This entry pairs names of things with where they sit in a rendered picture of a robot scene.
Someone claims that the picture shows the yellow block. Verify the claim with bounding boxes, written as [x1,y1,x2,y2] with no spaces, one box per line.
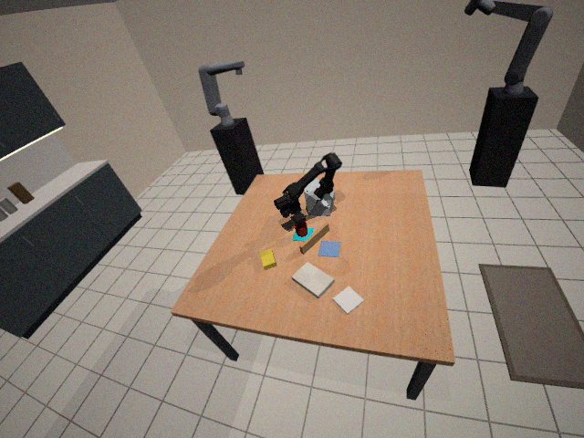
[259,249,276,270]

